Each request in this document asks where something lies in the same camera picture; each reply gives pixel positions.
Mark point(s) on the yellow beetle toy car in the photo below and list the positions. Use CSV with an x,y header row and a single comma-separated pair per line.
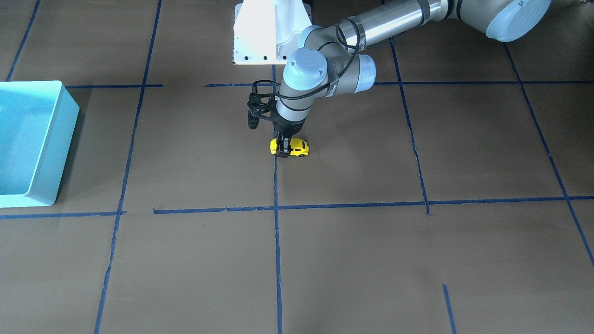
x,y
297,148

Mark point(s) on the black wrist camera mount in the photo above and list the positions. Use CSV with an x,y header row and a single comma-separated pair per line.
x,y
262,107

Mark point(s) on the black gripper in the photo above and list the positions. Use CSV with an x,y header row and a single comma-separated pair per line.
x,y
288,128

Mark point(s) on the turquoise plastic bin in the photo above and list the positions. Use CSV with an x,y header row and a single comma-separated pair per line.
x,y
37,121

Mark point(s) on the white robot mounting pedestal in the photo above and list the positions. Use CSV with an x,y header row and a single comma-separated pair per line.
x,y
266,32

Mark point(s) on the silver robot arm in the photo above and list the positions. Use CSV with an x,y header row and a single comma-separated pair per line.
x,y
331,61

